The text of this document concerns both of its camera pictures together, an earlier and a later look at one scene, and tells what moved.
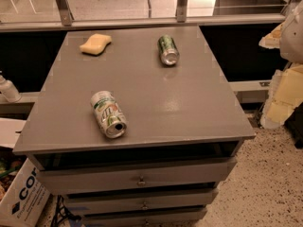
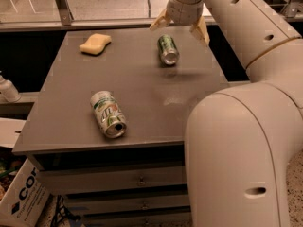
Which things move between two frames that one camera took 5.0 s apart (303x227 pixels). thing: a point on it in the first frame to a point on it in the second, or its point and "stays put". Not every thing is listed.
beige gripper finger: x=273 y=39 to x=182 y=8
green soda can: x=169 y=50 stays put
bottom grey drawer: x=181 y=218 stays put
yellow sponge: x=96 y=44 stays put
